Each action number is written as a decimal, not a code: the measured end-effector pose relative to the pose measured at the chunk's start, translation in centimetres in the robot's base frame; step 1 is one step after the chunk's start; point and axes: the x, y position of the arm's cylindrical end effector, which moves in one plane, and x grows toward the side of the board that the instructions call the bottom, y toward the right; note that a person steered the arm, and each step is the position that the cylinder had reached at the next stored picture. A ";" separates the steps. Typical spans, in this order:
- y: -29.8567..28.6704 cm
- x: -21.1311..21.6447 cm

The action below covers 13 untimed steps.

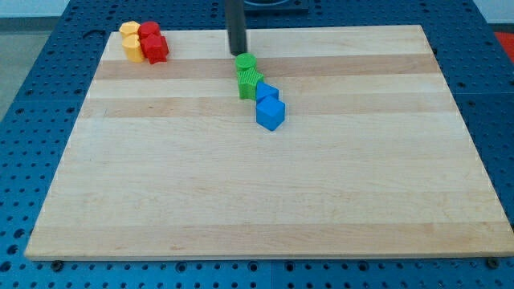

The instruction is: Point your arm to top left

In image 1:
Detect blue front cube block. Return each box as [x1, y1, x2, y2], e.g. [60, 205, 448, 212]
[256, 96, 286, 131]

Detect blue cube block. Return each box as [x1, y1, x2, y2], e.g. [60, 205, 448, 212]
[255, 82, 279, 103]
[256, 96, 286, 131]

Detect blue rear cube block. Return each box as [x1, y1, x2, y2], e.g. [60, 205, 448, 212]
[255, 82, 279, 103]

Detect green star block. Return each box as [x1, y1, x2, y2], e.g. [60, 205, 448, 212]
[237, 67, 264, 101]

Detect green cylinder block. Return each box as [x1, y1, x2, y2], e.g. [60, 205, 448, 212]
[235, 52, 257, 71]

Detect wooden board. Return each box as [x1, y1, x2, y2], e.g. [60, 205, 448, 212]
[25, 25, 513, 261]

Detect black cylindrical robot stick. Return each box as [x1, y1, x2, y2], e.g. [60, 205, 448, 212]
[224, 0, 247, 56]

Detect red star block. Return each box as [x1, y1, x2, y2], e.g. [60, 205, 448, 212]
[141, 35, 169, 64]

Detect red cylinder block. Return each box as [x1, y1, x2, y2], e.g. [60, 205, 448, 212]
[137, 21, 161, 39]

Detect yellow cylinder block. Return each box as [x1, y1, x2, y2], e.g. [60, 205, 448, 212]
[122, 35, 145, 63]

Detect yellow hexagon block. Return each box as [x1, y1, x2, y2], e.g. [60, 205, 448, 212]
[119, 21, 141, 39]

